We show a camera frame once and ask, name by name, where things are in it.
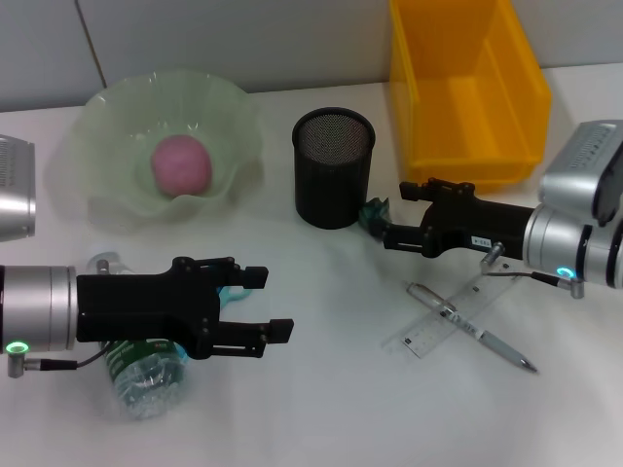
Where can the green plastic wrapper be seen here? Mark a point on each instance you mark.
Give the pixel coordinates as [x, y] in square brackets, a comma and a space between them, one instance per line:
[374, 214]

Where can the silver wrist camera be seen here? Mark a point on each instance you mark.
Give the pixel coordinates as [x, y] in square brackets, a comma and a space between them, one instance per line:
[14, 190]
[574, 170]

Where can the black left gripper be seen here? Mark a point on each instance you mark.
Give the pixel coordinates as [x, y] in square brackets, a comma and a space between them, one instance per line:
[141, 306]

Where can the black mesh pen holder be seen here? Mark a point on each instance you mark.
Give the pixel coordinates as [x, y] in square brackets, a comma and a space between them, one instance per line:
[333, 185]

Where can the clear bottle with green label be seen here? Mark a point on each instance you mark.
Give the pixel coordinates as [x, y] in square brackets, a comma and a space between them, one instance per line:
[146, 384]

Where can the blue plastic scissors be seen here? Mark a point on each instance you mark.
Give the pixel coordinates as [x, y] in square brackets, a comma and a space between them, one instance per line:
[233, 293]

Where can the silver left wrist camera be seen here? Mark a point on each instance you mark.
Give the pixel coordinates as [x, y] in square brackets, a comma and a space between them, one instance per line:
[14, 190]

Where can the pale green glass fruit plate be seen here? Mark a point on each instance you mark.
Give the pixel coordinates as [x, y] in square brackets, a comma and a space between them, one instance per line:
[121, 121]

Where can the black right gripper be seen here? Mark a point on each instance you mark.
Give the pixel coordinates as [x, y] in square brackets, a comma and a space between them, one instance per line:
[482, 224]

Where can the yellow plastic bin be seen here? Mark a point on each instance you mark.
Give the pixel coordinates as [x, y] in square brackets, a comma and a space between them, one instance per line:
[467, 107]

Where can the silver pen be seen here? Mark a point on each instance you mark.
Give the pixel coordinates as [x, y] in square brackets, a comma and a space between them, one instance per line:
[501, 346]

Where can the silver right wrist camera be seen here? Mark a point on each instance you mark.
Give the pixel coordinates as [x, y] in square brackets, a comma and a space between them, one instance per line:
[574, 170]

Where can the pink peach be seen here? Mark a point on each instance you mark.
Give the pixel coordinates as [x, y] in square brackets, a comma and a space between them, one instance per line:
[181, 165]

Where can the transparent plastic ruler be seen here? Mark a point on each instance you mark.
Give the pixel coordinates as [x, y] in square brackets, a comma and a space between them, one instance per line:
[428, 333]

